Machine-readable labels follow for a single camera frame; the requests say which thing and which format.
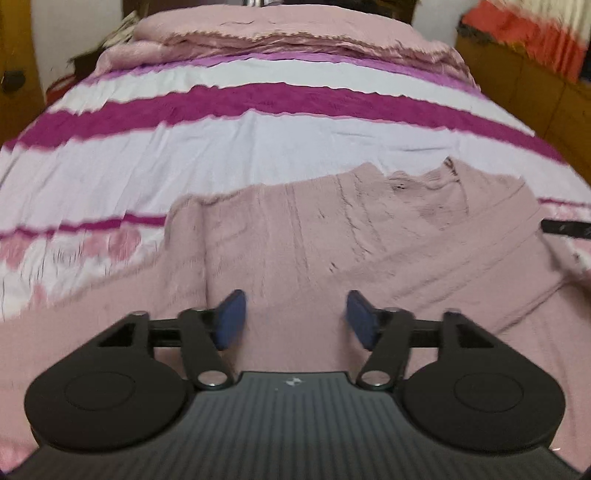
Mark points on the wooden wardrobe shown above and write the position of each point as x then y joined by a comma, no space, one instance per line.
18,46

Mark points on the wooden side cabinet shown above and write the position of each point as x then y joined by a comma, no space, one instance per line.
531,92

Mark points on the pink folded quilt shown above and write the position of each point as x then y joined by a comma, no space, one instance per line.
286,32

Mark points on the pink knitted sweater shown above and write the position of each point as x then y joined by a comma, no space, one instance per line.
300,230

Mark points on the striped floral bed sheet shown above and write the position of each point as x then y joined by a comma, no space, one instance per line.
231,143

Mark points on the dark clothing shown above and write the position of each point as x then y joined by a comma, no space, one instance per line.
369,8

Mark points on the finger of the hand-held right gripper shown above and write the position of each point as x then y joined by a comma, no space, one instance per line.
565,228

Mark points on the red paper bag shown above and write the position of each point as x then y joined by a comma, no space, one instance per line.
60,86

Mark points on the pale cloth pile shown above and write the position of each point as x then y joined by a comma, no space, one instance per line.
122,30

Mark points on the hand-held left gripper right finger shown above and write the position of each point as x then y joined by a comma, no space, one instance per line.
362,318

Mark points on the orange striped cloth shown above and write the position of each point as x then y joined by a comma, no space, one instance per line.
531,32

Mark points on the black wardrobe knob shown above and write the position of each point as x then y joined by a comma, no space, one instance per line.
13,81

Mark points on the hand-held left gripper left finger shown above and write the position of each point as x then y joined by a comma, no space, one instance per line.
231,318

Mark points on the dark wooden nightstand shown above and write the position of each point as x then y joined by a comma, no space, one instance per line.
87,62

